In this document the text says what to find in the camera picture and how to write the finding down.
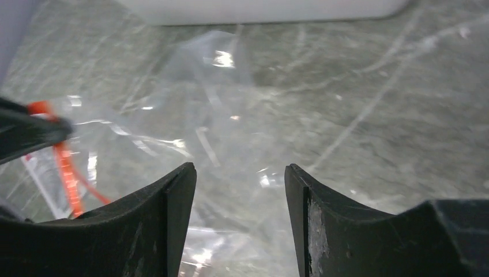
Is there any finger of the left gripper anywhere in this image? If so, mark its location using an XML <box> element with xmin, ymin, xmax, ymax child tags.
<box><xmin>1</xmin><ymin>98</ymin><xmax>73</xmax><ymax>164</ymax></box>

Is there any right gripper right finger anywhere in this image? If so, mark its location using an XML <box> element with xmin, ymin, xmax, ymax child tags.
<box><xmin>284</xmin><ymin>164</ymin><xmax>488</xmax><ymax>276</ymax></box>

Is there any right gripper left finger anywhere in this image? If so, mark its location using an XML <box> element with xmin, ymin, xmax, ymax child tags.
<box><xmin>1</xmin><ymin>162</ymin><xmax>197</xmax><ymax>277</ymax></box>

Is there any clear zip top bag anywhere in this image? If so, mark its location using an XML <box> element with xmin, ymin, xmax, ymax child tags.
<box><xmin>1</xmin><ymin>31</ymin><xmax>298</xmax><ymax>276</ymax></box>

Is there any white plastic bin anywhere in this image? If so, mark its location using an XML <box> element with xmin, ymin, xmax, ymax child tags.
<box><xmin>120</xmin><ymin>0</ymin><xmax>409</xmax><ymax>26</ymax></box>

